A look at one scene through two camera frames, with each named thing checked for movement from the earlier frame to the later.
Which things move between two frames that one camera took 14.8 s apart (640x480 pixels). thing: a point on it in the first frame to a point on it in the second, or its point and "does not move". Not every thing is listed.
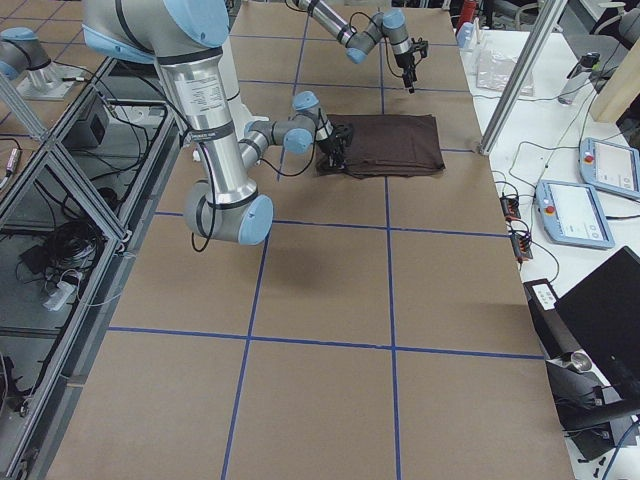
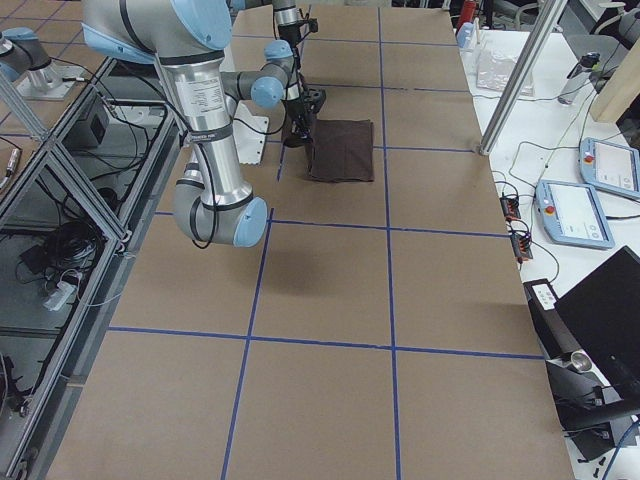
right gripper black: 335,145 to 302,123
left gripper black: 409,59 to 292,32
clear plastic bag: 494,72 does not move
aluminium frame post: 547,16 does not move
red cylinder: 468,9 does not move
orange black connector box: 510,206 does not move
